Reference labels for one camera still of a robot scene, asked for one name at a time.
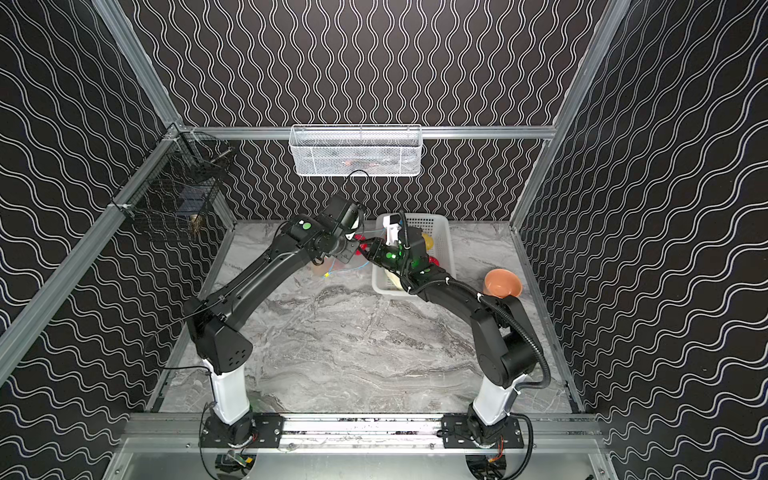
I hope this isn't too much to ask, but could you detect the yellow potato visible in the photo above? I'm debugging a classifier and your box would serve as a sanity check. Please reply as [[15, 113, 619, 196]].
[[422, 234, 434, 250]]

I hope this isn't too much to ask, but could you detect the clear zip top bag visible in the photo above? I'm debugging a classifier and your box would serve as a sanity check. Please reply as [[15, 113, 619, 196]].
[[309, 233, 369, 279]]

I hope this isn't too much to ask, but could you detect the red yellow mango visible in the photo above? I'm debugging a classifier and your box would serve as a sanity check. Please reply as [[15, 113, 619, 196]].
[[309, 257, 344, 278]]

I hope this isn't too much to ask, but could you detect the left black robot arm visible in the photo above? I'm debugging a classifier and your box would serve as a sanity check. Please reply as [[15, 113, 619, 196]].
[[187, 196, 365, 426]]

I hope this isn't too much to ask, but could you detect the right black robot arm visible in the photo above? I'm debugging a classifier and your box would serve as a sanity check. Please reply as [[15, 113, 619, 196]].
[[358, 227, 552, 427]]

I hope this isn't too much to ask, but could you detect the white daikon radish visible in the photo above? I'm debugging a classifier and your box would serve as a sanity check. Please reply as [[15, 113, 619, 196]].
[[385, 271, 403, 291]]

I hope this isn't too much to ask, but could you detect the white plastic basket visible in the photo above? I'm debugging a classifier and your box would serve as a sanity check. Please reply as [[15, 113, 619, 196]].
[[371, 212, 458, 299]]

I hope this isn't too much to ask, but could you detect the orange ceramic bowl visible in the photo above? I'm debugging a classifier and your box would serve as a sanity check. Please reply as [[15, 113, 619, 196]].
[[483, 268, 523, 298]]

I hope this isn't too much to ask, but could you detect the white mesh wall basket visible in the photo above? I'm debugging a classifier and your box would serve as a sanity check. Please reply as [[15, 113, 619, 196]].
[[289, 124, 424, 177]]

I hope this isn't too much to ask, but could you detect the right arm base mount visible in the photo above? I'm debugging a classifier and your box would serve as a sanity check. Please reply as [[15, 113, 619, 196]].
[[437, 413, 524, 449]]

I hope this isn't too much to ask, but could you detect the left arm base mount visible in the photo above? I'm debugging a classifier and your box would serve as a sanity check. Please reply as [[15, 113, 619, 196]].
[[200, 412, 285, 448]]

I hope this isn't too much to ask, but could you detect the aluminium front rail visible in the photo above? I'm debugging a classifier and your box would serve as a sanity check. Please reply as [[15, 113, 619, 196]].
[[121, 413, 603, 455]]

